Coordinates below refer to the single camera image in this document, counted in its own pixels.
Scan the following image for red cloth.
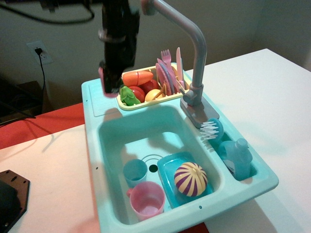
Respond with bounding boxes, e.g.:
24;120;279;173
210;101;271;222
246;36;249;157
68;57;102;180
0;103;85;149

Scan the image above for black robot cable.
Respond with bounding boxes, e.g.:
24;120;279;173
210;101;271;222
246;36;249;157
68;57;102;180
0;3;95;25

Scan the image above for green toy pepper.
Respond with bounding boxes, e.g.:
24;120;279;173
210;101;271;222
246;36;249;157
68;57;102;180
120;86;139;106

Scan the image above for small pink cup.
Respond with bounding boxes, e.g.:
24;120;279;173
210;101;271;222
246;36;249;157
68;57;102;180
98;67;119;98

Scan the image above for blue toy cup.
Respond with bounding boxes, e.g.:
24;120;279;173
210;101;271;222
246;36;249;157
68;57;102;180
123;159;148;188

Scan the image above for pink toy plate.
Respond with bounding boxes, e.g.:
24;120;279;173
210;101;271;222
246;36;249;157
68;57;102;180
156;58;172;96

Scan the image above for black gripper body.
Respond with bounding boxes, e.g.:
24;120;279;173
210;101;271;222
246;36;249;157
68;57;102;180
98;29;138;78

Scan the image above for teal rectangular tray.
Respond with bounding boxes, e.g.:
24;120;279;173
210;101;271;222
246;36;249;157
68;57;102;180
157;151;214;209

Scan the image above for orange toy carrot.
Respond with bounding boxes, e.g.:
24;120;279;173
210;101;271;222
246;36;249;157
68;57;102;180
122;71;154;86

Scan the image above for yellow toy fruit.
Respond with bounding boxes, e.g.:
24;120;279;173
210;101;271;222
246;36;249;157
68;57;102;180
145;89;165;102

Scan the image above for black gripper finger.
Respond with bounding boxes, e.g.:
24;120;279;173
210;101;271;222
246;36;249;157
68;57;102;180
101;67;107;90
105;75;123;93

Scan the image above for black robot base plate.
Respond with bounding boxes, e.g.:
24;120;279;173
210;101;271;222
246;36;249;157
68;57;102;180
0;170;30;233

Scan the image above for brown cardboard box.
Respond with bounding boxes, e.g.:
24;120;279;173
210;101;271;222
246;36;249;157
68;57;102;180
17;81;54;116

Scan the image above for black power cord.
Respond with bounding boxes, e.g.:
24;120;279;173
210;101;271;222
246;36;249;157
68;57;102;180
0;48;53;136

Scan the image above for white wall outlet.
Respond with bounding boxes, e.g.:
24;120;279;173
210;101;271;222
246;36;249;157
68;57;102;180
26;40;53;65

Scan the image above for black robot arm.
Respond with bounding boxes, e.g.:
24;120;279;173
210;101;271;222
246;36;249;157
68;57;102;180
99;0;140;97

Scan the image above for pink toy mug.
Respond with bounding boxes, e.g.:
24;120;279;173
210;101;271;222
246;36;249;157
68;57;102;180
126;181;166;221

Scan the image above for red toy tomato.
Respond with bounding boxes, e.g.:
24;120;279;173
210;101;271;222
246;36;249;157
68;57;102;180
129;86;145;103

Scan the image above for purple toy plate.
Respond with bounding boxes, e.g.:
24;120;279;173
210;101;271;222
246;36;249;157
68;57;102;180
161;66;177;94

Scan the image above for dark red toy apple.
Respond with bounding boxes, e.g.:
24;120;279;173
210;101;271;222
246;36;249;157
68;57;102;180
139;79;159;94

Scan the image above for yellow dish rack basket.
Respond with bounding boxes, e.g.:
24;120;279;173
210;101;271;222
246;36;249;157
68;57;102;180
117;63;190;111

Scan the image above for grey toy faucet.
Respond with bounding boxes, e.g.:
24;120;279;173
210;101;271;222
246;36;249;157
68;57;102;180
141;0;220;129

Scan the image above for blue toy soap bottle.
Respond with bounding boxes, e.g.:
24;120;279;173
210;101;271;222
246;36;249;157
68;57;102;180
217;138;253;181

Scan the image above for pink toy fork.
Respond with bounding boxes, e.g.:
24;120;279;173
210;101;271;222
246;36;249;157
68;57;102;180
161;50;172;70

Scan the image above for teal toy sink unit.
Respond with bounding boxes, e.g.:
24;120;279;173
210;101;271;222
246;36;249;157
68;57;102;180
82;79;278;233

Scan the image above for teal dish brush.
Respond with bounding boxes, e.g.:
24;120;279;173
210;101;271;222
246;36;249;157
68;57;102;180
200;118;224;142

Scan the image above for pink toy knife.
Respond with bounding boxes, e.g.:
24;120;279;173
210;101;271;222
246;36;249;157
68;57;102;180
176;47;183;81

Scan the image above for purple yellow striped ball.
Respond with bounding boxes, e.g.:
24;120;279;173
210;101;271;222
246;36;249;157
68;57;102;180
174;162;208;197

